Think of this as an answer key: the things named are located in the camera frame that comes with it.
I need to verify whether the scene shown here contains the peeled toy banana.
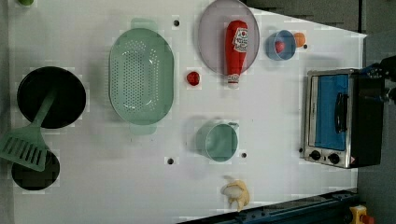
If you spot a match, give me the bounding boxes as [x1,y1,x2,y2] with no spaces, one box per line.
[220,175,250,212]

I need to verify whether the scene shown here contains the orange toy fruit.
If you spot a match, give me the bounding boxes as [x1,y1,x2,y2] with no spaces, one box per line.
[293,33,306,48]

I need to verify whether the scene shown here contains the red ketchup bottle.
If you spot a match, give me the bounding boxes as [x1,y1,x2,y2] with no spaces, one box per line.
[225,20,248,89]

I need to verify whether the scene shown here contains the blue small bowl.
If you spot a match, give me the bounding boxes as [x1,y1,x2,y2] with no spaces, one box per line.
[265,30,296,61]

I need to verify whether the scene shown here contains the green measuring cup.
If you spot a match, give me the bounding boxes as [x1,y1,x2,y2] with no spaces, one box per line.
[195,119,239,162]

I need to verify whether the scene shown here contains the green oval colander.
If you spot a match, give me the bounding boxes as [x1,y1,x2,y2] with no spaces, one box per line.
[108,18,175,135]

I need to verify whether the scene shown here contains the red ball in bowl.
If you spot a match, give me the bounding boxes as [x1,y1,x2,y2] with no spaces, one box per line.
[275,41,285,53]

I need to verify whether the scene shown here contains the large black pan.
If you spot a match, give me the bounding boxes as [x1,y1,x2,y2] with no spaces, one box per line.
[17,66,86,129]

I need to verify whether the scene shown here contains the grey round plate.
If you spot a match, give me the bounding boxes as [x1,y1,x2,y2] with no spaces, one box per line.
[197,0,260,75]

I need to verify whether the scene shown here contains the green slotted spatula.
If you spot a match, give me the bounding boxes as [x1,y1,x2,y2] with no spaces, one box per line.
[0,90,57,172]

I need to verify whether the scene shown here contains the green object at edge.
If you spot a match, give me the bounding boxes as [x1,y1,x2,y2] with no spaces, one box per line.
[18,0,35,6]

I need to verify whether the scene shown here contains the red toy strawberry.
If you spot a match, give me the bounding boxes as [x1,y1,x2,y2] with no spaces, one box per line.
[187,71,200,86]

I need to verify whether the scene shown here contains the yellow red emergency button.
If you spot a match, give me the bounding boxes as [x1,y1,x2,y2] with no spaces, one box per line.
[349,205,375,224]

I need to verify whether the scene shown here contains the silver toaster oven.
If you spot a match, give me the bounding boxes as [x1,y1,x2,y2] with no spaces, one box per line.
[304,69,385,169]

